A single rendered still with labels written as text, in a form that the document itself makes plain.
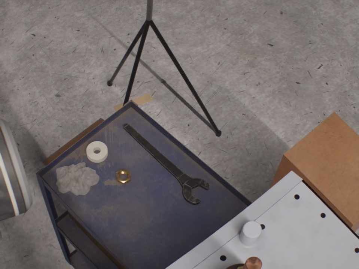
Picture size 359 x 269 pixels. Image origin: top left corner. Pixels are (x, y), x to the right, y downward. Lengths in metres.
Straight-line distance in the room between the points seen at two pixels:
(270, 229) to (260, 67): 2.21
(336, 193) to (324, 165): 0.12
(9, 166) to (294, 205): 0.70
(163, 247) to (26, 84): 1.79
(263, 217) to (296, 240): 0.10
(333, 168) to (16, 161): 1.32
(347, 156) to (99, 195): 0.86
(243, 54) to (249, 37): 0.16
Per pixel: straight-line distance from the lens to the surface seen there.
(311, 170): 1.83
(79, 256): 2.47
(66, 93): 3.12
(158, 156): 1.81
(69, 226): 2.11
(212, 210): 1.74
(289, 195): 1.24
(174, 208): 1.73
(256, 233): 1.13
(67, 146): 1.98
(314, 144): 1.89
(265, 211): 1.20
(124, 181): 1.75
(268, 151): 2.96
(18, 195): 0.74
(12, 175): 0.73
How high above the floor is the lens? 2.41
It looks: 55 degrees down
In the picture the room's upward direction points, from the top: 7 degrees clockwise
